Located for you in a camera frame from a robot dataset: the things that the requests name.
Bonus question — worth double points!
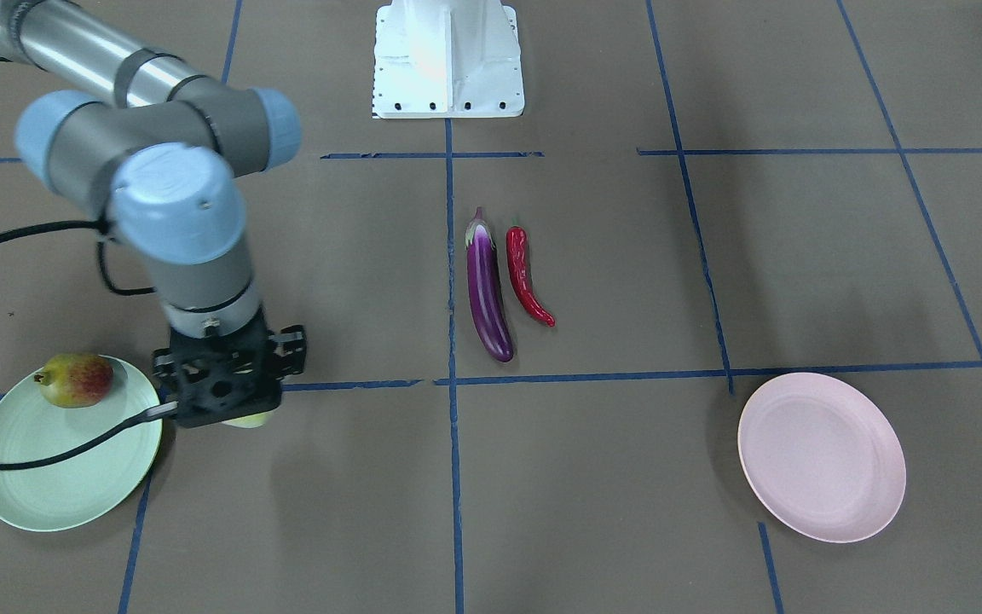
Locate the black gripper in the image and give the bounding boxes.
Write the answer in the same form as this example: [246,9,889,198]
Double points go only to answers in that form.
[152,310,308,428]

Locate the green pink peach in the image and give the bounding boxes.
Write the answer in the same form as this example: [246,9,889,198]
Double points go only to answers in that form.
[222,411,273,429]

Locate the purple eggplant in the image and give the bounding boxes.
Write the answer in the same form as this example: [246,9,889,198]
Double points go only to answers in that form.
[465,207,515,364]

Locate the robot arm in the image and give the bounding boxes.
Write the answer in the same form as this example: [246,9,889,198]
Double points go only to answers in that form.
[0,1,305,428]

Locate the light green plate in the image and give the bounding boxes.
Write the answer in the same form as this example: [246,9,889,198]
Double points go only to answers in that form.
[0,355,164,534]

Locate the red chili pepper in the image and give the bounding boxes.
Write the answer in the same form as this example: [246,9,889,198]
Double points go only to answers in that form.
[505,225,556,327]

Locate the pink plate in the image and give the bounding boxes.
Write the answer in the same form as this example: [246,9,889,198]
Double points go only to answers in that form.
[736,373,907,544]

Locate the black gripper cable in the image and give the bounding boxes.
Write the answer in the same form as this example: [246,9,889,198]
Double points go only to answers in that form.
[0,220,181,472]

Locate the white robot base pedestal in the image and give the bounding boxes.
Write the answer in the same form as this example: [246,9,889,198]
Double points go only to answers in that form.
[371,1,526,119]

